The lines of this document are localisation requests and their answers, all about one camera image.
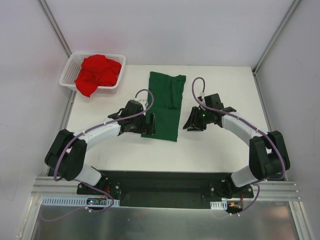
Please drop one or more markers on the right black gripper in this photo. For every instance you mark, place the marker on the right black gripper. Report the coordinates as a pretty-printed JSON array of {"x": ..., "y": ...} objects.
[{"x": 197, "y": 119}]

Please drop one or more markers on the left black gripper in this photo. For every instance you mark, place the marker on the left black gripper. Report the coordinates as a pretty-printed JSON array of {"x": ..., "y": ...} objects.
[{"x": 146, "y": 124}]

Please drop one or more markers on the green t shirt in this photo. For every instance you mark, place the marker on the green t shirt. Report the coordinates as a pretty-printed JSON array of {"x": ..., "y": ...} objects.
[{"x": 168, "y": 96}]

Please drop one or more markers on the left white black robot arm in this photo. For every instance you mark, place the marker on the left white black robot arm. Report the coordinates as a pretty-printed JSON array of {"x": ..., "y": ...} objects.
[{"x": 66, "y": 156}]

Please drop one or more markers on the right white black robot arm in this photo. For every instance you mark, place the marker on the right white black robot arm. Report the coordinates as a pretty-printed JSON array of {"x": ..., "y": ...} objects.
[{"x": 268, "y": 155}]

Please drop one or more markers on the red t shirt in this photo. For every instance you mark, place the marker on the red t shirt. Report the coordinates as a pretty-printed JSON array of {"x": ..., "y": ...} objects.
[{"x": 97, "y": 71}]

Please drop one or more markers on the white plastic basket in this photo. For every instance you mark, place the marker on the white plastic basket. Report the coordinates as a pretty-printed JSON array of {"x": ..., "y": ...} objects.
[{"x": 73, "y": 67}]

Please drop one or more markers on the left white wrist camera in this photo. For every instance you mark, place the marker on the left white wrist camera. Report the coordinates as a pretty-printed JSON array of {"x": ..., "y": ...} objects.
[{"x": 143, "y": 102}]

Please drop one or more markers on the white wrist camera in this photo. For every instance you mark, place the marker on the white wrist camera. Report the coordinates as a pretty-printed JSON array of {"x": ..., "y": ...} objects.
[
  {"x": 143, "y": 102},
  {"x": 201, "y": 96}
]

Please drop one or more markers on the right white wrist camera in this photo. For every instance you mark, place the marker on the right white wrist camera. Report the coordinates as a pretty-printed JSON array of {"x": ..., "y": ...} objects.
[{"x": 201, "y": 96}]

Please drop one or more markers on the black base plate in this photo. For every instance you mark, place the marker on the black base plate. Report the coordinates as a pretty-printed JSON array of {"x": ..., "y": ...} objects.
[{"x": 180, "y": 190}]

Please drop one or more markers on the right slotted cable duct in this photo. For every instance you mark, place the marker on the right slotted cable duct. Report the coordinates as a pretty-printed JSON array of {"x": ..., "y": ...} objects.
[{"x": 219, "y": 205}]

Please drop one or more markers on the slotted cable duct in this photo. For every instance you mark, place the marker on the slotted cable duct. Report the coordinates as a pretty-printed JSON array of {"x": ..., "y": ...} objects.
[
  {"x": 78, "y": 202},
  {"x": 219, "y": 205}
]

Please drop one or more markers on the aluminium rail frame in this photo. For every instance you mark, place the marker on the aluminium rail frame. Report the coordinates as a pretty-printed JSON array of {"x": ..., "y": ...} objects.
[{"x": 283, "y": 191}]

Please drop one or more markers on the left slotted cable duct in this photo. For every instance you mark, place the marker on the left slotted cable duct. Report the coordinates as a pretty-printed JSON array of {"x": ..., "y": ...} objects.
[{"x": 78, "y": 202}]

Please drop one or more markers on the right aluminium corner post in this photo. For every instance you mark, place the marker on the right aluminium corner post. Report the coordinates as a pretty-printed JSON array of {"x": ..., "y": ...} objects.
[{"x": 277, "y": 33}]

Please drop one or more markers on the aluminium corner post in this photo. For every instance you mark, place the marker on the aluminium corner post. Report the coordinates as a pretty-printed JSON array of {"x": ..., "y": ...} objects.
[
  {"x": 55, "y": 26},
  {"x": 277, "y": 33}
]

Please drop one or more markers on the left aluminium corner post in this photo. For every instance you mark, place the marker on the left aluminium corner post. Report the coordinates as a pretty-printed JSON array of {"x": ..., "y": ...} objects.
[{"x": 55, "y": 26}]

